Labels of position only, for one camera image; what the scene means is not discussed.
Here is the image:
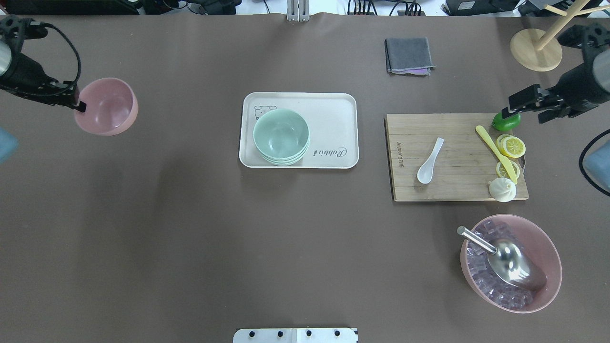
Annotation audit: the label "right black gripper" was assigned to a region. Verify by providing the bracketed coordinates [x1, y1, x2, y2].
[501, 22, 610, 124]

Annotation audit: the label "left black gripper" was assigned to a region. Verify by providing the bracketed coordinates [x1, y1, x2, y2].
[0, 15, 87, 113]

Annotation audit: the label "small pink bowl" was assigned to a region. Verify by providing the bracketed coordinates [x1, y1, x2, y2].
[74, 78, 139, 135]

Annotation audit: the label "white ceramic spoon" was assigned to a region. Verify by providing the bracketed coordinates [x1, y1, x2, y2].
[417, 137, 444, 184]

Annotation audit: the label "large pink ice bowl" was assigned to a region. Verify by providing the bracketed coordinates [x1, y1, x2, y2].
[460, 213, 563, 314]

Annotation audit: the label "green lime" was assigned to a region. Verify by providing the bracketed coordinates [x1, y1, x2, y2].
[492, 112, 521, 132]

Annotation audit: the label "lemon slice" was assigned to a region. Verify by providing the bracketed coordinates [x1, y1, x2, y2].
[495, 134, 527, 159]
[495, 161, 521, 179]

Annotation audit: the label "wooden cup tree stand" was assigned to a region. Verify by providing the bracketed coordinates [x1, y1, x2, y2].
[510, 0, 610, 72]

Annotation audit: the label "yellow plastic knife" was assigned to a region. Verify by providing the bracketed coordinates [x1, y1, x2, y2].
[475, 125, 518, 184]

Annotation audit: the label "white steamed bun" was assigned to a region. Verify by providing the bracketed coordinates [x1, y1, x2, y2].
[488, 177, 517, 202]

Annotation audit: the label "bamboo cutting board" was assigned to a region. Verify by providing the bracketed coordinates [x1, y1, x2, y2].
[385, 113, 500, 202]

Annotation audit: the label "grey folded cloth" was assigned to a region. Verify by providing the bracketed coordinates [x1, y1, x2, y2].
[384, 37, 436, 76]

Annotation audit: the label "metal ice scoop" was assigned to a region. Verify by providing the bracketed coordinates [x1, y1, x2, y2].
[456, 226, 547, 292]

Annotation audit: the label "stacked green bowls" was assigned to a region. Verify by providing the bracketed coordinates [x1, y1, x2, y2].
[253, 109, 311, 166]

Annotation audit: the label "cream rabbit tray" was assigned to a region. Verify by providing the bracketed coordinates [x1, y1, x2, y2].
[238, 92, 359, 169]

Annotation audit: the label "aluminium frame post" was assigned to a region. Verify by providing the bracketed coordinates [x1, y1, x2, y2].
[287, 0, 310, 22]

